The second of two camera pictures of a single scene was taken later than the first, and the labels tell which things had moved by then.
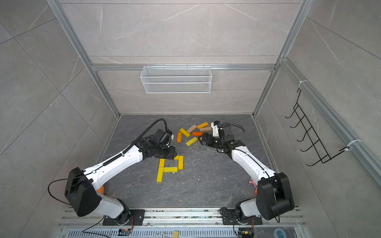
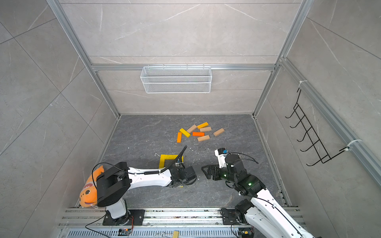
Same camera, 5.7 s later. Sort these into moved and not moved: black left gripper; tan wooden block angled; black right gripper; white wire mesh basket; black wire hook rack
Moved: black right gripper; black left gripper
Not moved: black wire hook rack; tan wooden block angled; white wire mesh basket
